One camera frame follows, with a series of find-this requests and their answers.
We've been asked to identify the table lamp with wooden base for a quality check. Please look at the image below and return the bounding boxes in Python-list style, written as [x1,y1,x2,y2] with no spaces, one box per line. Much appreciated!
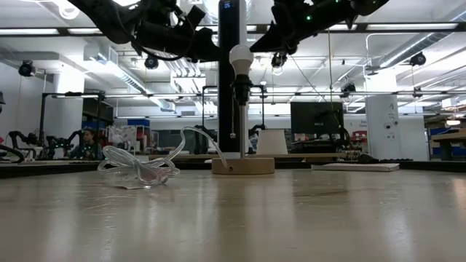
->
[212,74,276,176]

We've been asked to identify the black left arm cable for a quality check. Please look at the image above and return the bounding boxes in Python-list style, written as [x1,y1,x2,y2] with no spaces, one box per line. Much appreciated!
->
[129,21,192,62]

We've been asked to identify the black metal stand frame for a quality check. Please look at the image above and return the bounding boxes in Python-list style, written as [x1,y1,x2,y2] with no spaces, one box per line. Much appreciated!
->
[39,90,107,161]

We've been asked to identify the white kiosk column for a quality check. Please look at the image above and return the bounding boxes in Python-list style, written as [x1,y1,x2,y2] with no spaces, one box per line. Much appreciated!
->
[365,95,401,161]

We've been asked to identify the black aluminium table frame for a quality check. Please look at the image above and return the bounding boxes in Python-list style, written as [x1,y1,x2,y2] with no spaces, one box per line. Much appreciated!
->
[0,159,466,179]

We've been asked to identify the black computer monitor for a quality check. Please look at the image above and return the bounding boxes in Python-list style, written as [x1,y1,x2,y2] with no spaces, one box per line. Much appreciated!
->
[290,101,345,135]

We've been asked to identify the wooden workbench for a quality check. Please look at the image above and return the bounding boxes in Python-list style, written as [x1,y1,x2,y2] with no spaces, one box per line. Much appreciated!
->
[431,130,466,161]

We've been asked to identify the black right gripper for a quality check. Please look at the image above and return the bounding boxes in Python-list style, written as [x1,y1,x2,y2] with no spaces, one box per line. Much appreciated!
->
[249,0,360,55]

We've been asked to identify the clear lamp power cord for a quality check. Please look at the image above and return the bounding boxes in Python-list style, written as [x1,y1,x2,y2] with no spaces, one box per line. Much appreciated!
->
[97,126,234,190]

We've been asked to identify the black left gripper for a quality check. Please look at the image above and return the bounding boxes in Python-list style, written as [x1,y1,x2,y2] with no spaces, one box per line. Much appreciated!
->
[136,0,221,62]

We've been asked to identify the white round lightbulb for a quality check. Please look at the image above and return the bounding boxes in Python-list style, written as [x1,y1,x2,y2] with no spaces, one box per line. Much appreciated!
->
[229,44,255,77]

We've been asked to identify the white conical lampshade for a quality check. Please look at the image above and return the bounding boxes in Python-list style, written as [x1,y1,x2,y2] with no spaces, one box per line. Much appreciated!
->
[256,129,288,156]

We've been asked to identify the black background robot arms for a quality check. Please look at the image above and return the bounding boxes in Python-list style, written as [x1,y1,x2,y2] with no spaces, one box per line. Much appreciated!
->
[7,129,79,160]

